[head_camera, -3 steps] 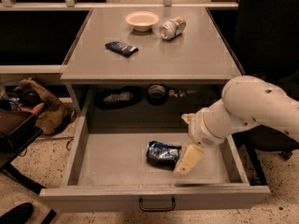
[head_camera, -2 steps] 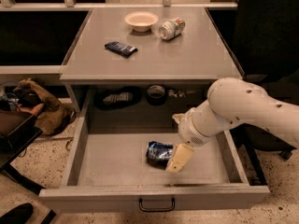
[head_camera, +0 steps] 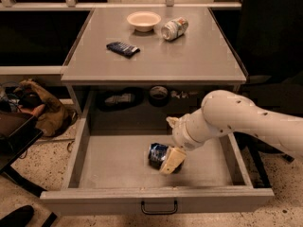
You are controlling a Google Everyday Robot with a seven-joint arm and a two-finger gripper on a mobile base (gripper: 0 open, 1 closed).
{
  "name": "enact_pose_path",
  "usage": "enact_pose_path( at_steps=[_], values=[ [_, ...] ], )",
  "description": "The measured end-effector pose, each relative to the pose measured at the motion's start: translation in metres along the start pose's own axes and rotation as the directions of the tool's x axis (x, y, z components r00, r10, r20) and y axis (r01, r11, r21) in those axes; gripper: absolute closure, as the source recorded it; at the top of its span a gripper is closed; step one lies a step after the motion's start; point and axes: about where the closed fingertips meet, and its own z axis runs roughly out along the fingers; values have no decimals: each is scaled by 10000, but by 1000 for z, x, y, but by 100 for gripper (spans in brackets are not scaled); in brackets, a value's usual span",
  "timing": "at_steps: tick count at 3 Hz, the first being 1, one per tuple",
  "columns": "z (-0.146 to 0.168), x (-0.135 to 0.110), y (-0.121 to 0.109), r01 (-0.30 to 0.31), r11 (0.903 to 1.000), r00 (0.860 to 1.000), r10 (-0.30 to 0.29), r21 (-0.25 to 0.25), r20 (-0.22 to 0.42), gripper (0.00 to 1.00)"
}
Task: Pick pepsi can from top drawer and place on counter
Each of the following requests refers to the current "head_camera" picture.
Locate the dark table at left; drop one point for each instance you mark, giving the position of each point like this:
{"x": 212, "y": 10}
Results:
{"x": 18, "y": 133}

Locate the brown bag on floor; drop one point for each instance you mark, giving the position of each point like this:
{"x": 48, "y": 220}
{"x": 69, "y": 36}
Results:
{"x": 53, "y": 119}

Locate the black office chair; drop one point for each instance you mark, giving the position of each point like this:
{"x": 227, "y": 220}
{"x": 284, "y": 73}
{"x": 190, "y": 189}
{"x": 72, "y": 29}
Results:
{"x": 270, "y": 37}

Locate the black shoe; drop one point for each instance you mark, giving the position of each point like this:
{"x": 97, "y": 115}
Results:
{"x": 18, "y": 218}

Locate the crushed blue pepsi can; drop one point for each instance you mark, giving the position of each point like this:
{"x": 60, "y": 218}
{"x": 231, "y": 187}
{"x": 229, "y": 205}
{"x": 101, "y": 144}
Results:
{"x": 157, "y": 154}

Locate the white bowl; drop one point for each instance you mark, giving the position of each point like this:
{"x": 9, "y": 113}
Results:
{"x": 144, "y": 21}

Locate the black and grey pouch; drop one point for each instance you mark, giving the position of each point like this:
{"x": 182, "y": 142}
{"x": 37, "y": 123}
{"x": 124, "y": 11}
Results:
{"x": 119, "y": 100}

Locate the dark blue snack bag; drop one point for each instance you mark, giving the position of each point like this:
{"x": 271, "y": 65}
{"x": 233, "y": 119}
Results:
{"x": 125, "y": 50}

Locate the black tape roll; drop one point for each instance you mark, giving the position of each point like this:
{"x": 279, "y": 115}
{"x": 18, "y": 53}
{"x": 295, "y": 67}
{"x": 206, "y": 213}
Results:
{"x": 158, "y": 96}

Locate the white can lying sideways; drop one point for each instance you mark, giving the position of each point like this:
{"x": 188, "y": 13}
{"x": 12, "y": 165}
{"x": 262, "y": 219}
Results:
{"x": 174, "y": 28}

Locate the black drawer handle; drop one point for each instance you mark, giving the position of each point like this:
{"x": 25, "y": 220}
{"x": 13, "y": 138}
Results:
{"x": 159, "y": 208}

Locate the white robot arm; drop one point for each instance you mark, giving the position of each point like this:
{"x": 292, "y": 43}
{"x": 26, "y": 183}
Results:
{"x": 223, "y": 112}

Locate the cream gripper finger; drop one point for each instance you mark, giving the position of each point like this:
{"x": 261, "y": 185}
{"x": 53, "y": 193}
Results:
{"x": 173, "y": 121}
{"x": 174, "y": 157}

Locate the grey counter cabinet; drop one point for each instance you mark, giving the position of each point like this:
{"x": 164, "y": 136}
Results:
{"x": 201, "y": 56}

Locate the open grey top drawer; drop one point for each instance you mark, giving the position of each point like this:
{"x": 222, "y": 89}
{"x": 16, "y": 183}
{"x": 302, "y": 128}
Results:
{"x": 109, "y": 171}

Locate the crumpled silver wrapper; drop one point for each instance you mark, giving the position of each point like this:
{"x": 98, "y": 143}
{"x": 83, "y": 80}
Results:
{"x": 182, "y": 94}

